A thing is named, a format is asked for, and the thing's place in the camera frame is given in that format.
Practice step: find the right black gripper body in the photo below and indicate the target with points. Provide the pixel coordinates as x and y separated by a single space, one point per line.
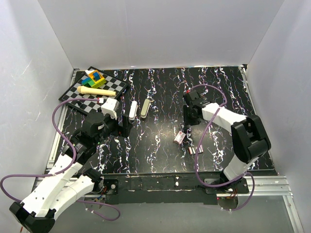
189 119

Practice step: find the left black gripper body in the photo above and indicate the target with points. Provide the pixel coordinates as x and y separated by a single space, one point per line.
112 125

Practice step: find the white stapler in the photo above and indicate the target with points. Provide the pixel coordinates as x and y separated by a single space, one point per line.
133 110

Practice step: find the white red staple box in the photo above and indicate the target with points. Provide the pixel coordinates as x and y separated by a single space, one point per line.
179 137

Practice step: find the grey beige stapler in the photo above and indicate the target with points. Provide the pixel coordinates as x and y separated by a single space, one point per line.
145 108

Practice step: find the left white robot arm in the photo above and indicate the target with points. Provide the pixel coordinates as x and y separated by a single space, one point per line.
39 211

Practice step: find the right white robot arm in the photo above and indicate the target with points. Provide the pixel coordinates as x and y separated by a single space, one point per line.
249 137

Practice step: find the wooden cylinder peg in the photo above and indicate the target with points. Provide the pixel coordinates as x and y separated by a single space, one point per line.
95 91

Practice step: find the colourful toy block stack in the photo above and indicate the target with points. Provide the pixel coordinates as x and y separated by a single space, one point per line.
94 79

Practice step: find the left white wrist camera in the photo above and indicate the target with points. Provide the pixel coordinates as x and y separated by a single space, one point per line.
109 107

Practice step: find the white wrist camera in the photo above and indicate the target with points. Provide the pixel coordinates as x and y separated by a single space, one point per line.
191 95
109 107

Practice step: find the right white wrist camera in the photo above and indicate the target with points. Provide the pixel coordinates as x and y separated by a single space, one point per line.
191 95

